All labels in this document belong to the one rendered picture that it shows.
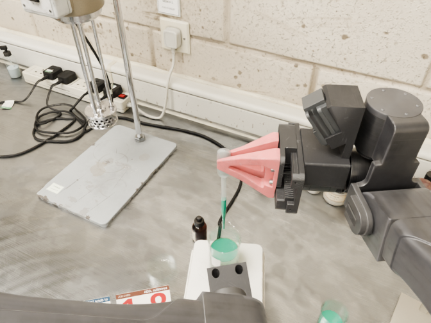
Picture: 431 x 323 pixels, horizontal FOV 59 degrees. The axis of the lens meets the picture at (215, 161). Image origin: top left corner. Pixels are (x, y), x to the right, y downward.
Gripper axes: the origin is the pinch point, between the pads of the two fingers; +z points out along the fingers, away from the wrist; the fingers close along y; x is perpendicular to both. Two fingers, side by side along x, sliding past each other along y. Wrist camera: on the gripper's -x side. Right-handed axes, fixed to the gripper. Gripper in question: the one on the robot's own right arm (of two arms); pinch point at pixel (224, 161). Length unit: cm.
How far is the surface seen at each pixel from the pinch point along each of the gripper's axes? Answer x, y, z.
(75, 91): 30, -59, 49
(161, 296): 28.8, 3.7, 9.9
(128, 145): 31, -38, 27
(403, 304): 31.1, 0.1, -31.9
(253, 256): 23.2, -2.1, -5.1
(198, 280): 23.1, 3.3, 3.5
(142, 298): 28.6, 4.4, 13.1
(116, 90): 26, -56, 35
